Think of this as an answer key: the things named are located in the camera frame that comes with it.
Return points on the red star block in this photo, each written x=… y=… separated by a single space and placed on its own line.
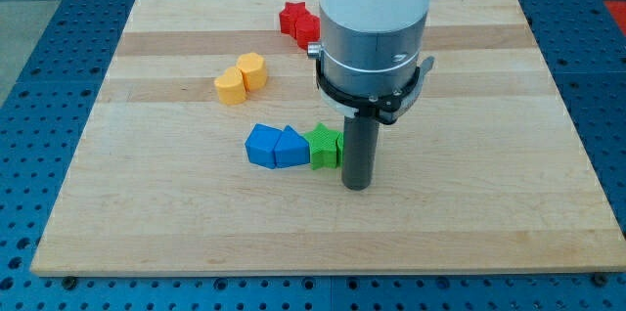
x=288 y=17

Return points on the green block behind tool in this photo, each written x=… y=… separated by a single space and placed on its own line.
x=339 y=143

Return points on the green star block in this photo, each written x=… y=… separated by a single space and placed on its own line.
x=323 y=147

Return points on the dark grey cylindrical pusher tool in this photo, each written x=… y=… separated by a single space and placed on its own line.
x=360 y=138

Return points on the wooden board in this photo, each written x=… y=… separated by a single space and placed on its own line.
x=485 y=174

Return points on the yellow heart block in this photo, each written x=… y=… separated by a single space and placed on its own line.
x=230 y=87

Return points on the blue cube block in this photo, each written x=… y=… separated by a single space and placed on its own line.
x=260 y=145

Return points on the blue pentagon block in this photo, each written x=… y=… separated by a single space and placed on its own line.
x=291 y=149

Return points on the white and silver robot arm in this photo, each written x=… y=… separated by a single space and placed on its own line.
x=368 y=69

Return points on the yellow hexagon block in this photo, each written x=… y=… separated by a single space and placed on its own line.
x=253 y=69

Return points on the red hexagon block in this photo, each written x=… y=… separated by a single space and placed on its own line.
x=307 y=30

